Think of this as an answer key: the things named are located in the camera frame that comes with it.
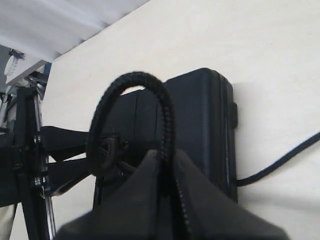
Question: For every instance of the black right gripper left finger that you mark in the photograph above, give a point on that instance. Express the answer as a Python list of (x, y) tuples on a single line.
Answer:
[(136, 211)]

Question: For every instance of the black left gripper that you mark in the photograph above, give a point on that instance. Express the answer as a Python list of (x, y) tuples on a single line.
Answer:
[(26, 176)]

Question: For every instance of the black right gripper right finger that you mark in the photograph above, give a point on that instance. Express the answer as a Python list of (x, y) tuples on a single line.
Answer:
[(208, 214)]

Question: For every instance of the black plastic carrying case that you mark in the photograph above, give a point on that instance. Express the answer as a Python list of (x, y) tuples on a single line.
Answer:
[(206, 117)]

